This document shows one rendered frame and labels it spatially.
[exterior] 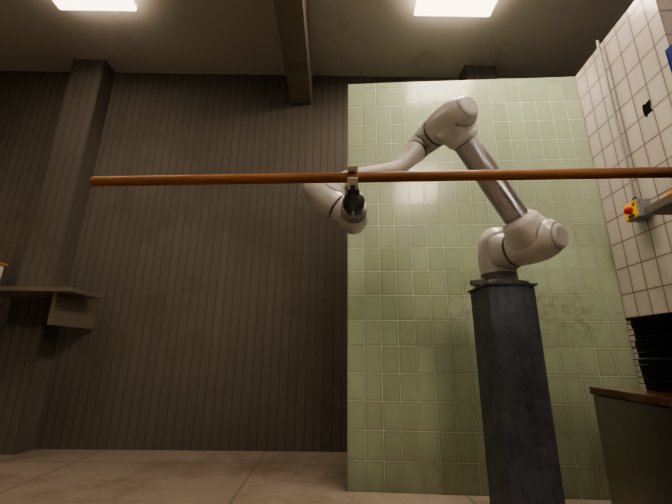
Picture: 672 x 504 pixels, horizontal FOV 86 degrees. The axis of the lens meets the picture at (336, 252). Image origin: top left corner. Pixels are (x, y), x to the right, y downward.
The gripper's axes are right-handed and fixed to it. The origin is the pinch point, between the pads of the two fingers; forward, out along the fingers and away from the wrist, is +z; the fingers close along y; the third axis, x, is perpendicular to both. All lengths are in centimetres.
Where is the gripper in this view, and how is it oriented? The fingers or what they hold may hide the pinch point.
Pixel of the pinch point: (352, 177)
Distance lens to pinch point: 106.3
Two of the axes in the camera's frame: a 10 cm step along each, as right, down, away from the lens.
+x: -10.0, 0.1, 0.6
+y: -0.1, 9.6, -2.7
